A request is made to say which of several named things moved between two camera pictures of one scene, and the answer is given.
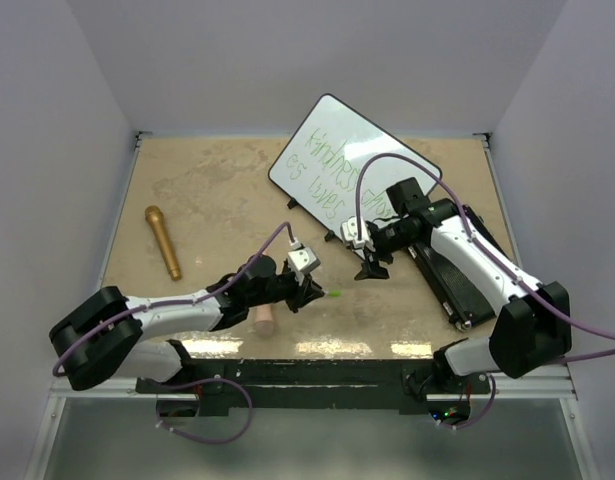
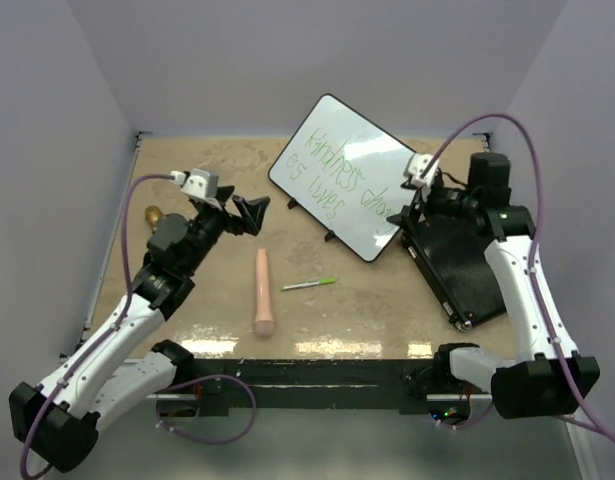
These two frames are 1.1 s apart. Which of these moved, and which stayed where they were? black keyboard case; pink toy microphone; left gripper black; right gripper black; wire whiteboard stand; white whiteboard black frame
Moved: right gripper black; left gripper black
Stayed: white whiteboard black frame; wire whiteboard stand; pink toy microphone; black keyboard case
